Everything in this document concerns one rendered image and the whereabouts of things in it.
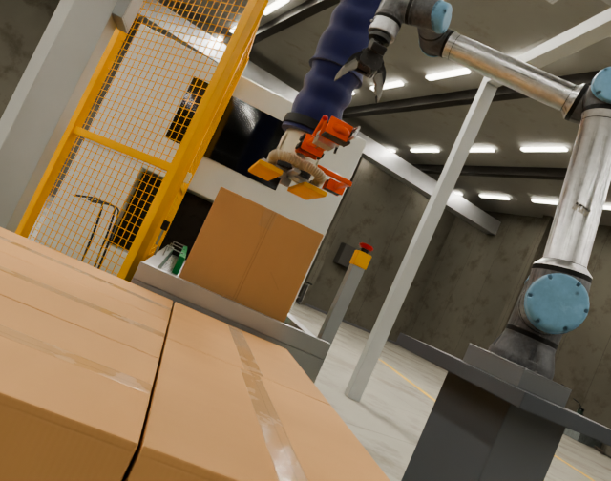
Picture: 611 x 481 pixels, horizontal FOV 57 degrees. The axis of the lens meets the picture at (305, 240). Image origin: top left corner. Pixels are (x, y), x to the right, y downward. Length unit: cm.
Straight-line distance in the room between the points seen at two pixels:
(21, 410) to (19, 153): 207
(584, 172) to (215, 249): 116
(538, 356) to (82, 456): 132
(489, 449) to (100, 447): 117
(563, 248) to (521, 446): 55
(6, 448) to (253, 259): 140
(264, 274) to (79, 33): 137
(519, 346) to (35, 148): 203
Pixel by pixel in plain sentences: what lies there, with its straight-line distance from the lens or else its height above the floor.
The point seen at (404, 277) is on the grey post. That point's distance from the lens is 506.
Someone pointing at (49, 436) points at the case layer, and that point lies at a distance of 67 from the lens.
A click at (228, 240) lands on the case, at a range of 195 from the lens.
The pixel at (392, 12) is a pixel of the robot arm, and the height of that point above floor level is 163.
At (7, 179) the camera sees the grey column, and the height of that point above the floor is 64.
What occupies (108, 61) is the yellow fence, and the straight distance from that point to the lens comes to 325.
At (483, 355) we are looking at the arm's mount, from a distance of 174.
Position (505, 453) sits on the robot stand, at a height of 58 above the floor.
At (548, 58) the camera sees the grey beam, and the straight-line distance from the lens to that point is 491.
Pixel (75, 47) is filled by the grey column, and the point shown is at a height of 127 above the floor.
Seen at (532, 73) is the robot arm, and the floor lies 164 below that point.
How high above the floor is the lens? 77
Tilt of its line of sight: 4 degrees up
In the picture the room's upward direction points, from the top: 25 degrees clockwise
